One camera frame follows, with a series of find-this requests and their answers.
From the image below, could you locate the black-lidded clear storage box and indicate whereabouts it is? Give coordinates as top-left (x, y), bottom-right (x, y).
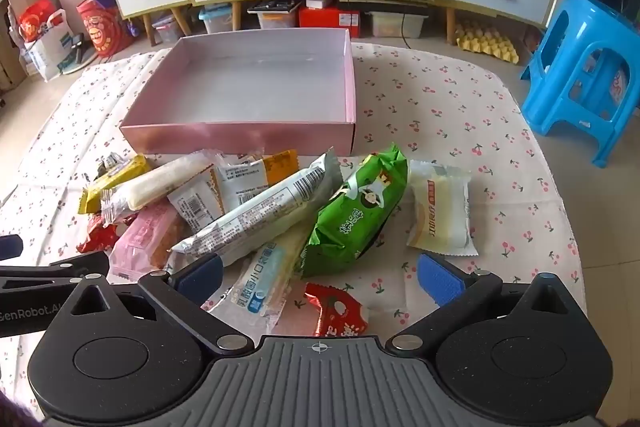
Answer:
top-left (247, 0), bottom-right (301, 30)

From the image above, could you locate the red snack packet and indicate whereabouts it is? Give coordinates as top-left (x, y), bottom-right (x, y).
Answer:
top-left (303, 282), bottom-right (370, 338)
top-left (75, 213), bottom-right (137, 254)

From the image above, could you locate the red cartoon gift bag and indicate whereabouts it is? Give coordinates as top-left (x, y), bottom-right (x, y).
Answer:
top-left (76, 0), bottom-right (126, 58)

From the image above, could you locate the pink cardboard box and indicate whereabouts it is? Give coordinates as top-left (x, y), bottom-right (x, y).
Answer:
top-left (119, 28), bottom-right (357, 156)

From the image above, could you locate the white and orange snack packet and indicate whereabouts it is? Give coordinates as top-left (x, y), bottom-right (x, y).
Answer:
top-left (215, 150), bottom-right (300, 214)

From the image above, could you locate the white and blue snack packet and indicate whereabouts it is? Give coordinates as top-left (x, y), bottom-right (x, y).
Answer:
top-left (206, 227), bottom-right (322, 334)

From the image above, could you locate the pink snack packet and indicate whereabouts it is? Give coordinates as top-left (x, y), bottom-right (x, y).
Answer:
top-left (107, 201), bottom-right (195, 284)

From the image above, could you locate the cherry print tablecloth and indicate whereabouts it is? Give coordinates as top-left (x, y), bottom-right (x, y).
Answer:
top-left (0, 41), bottom-right (584, 408)

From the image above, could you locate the red flat box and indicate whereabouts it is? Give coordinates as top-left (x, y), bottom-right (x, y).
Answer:
top-left (298, 5), bottom-right (361, 39)

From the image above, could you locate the cream snack packet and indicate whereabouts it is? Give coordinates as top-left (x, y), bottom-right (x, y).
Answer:
top-left (405, 159), bottom-right (479, 257)

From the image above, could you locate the clear plastic storage box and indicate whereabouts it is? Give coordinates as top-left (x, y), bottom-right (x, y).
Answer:
top-left (367, 10), bottom-right (430, 39)

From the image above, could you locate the clear biscuit packet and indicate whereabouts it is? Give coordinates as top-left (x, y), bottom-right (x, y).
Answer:
top-left (167, 169), bottom-right (227, 234)

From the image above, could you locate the green snack packet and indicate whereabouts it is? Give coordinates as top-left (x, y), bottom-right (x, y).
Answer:
top-left (299, 143), bottom-right (409, 279)

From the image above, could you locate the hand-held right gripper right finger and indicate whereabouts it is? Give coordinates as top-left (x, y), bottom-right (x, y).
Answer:
top-left (386, 252), bottom-right (577, 354)

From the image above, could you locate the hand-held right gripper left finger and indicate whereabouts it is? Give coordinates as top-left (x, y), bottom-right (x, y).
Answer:
top-left (54, 254), bottom-right (254, 355)

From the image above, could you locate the white paper bag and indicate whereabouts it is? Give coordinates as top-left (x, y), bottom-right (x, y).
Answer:
top-left (22, 9), bottom-right (81, 81)

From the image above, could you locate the long clear white bar packet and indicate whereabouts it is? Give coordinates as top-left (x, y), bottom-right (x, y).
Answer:
top-left (99, 150), bottom-right (222, 226)

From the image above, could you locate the yellow egg tray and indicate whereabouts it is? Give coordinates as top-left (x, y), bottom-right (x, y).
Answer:
top-left (455, 19), bottom-right (521, 63)

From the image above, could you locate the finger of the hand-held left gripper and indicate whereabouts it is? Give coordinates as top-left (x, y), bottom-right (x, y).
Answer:
top-left (0, 234), bottom-right (24, 264)
top-left (0, 251), bottom-right (110, 291)

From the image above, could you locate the blue-lidded storage box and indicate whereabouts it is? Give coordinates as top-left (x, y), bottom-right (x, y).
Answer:
top-left (198, 4), bottom-right (236, 36)

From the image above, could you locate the blue plastic stool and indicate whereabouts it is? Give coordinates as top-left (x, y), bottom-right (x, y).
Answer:
top-left (520, 0), bottom-right (640, 168)

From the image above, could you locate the red shopping bag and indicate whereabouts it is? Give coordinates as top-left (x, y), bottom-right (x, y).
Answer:
top-left (17, 0), bottom-right (64, 43)

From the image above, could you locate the yellow snack packet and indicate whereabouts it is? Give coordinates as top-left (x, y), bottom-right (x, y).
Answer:
top-left (77, 154), bottom-right (154, 216)

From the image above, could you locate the purple clothing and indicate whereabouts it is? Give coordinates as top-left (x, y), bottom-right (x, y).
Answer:
top-left (0, 389), bottom-right (47, 427)

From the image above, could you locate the long white barcode snack packet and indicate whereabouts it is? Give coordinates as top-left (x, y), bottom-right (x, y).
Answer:
top-left (170, 147), bottom-right (344, 269)

